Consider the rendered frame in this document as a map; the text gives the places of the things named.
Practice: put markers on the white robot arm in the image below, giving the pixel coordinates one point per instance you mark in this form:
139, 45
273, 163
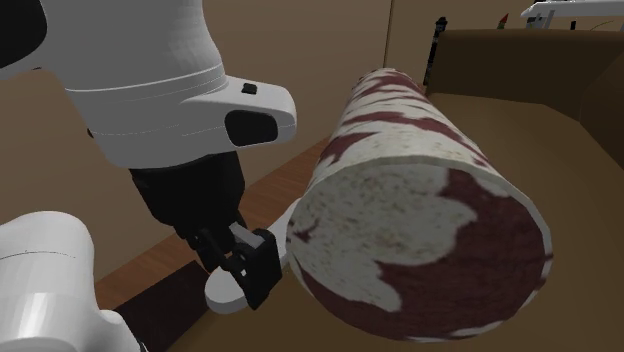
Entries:
146, 73

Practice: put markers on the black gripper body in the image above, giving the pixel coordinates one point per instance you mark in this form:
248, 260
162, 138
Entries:
195, 195

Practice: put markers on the black slender post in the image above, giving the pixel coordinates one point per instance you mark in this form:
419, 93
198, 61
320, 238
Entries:
434, 48

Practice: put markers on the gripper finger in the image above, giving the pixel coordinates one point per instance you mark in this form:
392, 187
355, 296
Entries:
265, 273
209, 248

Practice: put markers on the white flat oblong object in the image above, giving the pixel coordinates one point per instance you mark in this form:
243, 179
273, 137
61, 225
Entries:
225, 291

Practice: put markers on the red and white bolster pillow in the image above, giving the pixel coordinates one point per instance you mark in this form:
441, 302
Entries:
414, 244

